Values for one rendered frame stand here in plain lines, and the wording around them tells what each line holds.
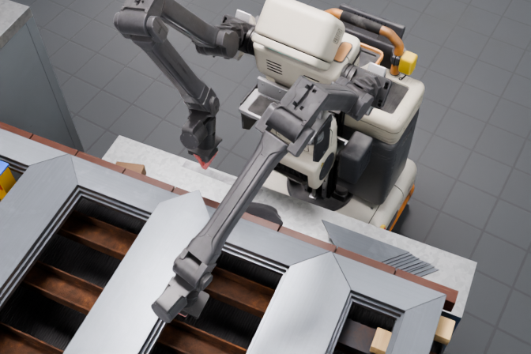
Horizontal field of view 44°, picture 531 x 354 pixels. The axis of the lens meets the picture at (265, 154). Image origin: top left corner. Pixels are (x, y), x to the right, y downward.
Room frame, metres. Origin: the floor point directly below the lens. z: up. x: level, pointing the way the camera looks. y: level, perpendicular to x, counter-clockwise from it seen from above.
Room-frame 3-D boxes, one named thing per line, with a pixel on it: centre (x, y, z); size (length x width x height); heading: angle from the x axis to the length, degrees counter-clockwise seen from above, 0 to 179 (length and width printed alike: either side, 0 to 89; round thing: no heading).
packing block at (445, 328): (0.72, -0.47, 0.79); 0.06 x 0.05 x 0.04; 155
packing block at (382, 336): (0.68, -0.30, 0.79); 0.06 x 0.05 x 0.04; 155
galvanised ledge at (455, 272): (1.16, -0.02, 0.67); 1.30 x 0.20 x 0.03; 65
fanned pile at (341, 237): (0.99, -0.33, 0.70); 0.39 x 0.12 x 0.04; 65
